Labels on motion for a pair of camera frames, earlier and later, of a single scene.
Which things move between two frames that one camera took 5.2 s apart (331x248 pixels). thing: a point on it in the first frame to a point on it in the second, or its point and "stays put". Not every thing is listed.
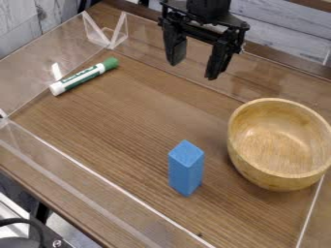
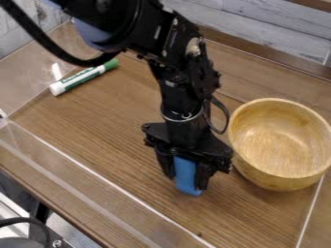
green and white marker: (95, 70) stays put
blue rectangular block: (186, 169) stays put
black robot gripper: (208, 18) to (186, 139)
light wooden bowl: (278, 143) stays put
